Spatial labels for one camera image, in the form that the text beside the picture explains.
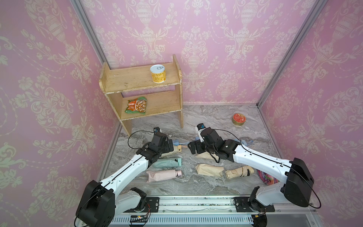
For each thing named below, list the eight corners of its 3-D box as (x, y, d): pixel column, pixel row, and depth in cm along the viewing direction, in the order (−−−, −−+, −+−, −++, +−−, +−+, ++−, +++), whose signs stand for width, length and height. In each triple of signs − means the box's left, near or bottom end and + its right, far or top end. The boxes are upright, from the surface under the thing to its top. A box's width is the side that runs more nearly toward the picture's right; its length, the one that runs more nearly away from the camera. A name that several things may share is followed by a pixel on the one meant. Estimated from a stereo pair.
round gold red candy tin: (233, 125, 110) (234, 122, 107) (230, 116, 116) (231, 113, 113) (245, 125, 110) (247, 122, 107) (242, 116, 116) (244, 113, 113)
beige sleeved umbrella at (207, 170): (195, 173, 87) (195, 170, 83) (196, 165, 90) (196, 162, 86) (222, 178, 85) (223, 175, 81) (222, 170, 88) (223, 167, 84)
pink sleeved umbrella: (148, 183, 82) (146, 181, 78) (149, 174, 86) (147, 171, 82) (182, 181, 83) (182, 178, 79) (181, 171, 87) (181, 168, 83)
